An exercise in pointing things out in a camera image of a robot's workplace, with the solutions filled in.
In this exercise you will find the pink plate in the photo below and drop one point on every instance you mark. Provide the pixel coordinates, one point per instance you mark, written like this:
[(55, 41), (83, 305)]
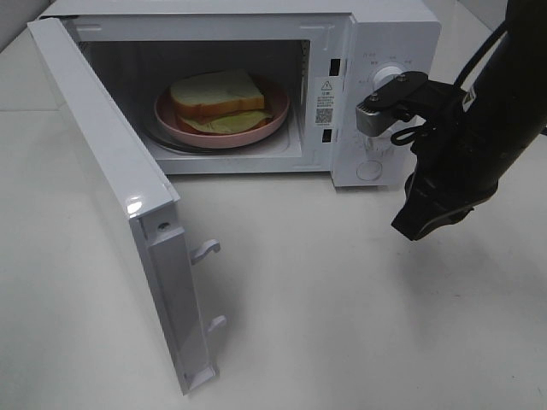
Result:
[(231, 130)]

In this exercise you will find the sandwich with white bread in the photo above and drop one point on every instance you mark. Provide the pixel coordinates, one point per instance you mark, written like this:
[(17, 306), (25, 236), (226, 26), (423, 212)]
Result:
[(213, 94)]

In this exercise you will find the upper white power knob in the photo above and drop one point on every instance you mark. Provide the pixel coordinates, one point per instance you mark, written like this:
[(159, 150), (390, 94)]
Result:
[(385, 74)]

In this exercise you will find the white microwave door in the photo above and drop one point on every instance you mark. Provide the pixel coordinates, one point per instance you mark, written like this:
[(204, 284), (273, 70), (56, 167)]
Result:
[(136, 202)]

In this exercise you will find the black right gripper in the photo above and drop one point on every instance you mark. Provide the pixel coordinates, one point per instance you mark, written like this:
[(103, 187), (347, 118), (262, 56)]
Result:
[(444, 187)]

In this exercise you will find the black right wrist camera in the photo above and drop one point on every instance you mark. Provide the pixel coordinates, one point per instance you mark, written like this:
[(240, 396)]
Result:
[(373, 122)]

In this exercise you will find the white microwave oven body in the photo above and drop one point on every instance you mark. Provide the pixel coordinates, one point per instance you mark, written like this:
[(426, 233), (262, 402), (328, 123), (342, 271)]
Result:
[(137, 48)]

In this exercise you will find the round white door release button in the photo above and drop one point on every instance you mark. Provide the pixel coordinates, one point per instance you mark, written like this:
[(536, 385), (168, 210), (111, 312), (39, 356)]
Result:
[(369, 170)]

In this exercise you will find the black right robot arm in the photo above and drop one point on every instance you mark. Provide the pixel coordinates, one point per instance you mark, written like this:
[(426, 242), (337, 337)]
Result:
[(473, 129)]

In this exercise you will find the white timer knob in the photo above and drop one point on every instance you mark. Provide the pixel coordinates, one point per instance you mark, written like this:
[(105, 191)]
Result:
[(377, 145)]

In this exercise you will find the white warning label sticker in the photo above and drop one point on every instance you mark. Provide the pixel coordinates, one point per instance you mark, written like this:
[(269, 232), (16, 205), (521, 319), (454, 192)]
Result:
[(326, 102)]

